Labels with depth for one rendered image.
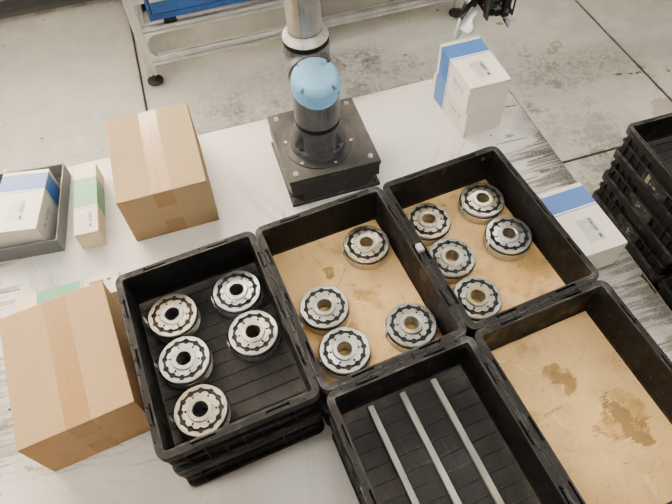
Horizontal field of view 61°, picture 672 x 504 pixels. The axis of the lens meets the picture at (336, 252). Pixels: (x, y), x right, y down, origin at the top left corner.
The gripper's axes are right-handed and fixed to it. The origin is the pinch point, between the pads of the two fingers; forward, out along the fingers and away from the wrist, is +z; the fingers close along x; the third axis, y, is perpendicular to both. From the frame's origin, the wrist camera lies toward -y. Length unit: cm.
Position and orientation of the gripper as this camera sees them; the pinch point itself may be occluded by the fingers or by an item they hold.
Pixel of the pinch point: (480, 31)
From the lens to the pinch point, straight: 166.6
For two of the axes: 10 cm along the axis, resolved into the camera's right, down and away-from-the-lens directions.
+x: 9.5, -2.7, 1.4
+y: 3.0, 7.9, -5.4
